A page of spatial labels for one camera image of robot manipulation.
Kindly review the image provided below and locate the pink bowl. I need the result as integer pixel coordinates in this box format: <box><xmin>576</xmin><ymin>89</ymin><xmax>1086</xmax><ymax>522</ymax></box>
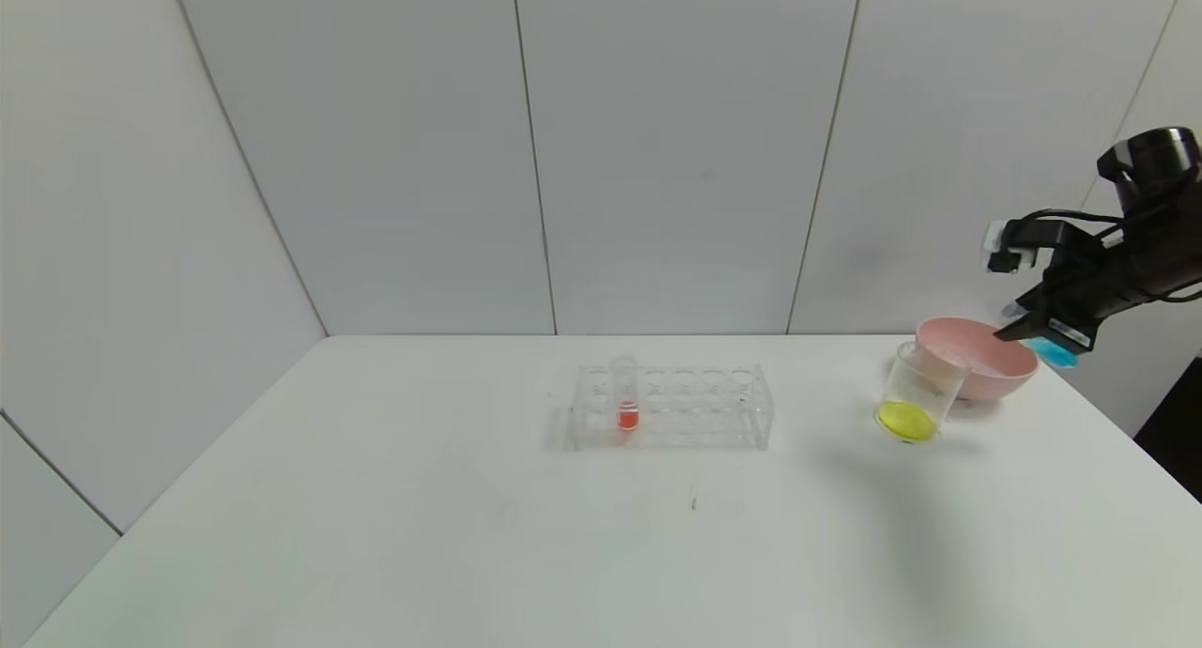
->
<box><xmin>916</xmin><ymin>316</ymin><xmax>1040</xmax><ymax>403</ymax></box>

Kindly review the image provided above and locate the clear plastic test tube rack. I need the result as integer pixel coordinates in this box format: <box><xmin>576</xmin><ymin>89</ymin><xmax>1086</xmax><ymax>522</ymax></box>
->
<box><xmin>568</xmin><ymin>362</ymin><xmax>776</xmax><ymax>452</ymax></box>

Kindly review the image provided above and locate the clear glass beaker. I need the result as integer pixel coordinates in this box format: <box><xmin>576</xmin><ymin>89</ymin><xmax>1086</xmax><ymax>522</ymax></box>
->
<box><xmin>875</xmin><ymin>340</ymin><xmax>970</xmax><ymax>445</ymax></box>

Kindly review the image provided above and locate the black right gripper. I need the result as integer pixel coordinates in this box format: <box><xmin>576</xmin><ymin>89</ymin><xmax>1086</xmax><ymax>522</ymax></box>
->
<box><xmin>993</xmin><ymin>240</ymin><xmax>1169</xmax><ymax>355</ymax></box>

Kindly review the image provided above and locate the black camera cable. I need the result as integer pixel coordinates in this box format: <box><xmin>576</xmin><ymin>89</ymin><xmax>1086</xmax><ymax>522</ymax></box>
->
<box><xmin>1009</xmin><ymin>208</ymin><xmax>1128</xmax><ymax>247</ymax></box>

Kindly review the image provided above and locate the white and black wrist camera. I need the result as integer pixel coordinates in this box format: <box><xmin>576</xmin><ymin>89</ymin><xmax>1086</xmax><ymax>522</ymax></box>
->
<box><xmin>984</xmin><ymin>218</ymin><xmax>1069</xmax><ymax>274</ymax></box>

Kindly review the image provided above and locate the dark furniture beside table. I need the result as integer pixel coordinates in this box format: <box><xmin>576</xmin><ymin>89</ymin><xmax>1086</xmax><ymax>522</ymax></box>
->
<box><xmin>1133</xmin><ymin>355</ymin><xmax>1202</xmax><ymax>503</ymax></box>

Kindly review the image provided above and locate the test tube for blue pigment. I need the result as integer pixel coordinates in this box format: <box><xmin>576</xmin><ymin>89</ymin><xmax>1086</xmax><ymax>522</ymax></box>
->
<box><xmin>1003</xmin><ymin>301</ymin><xmax>1081</xmax><ymax>370</ymax></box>

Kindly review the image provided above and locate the test tube with red pigment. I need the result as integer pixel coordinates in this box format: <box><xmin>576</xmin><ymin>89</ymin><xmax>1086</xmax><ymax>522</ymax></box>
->
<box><xmin>610</xmin><ymin>354</ymin><xmax>641</xmax><ymax>433</ymax></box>

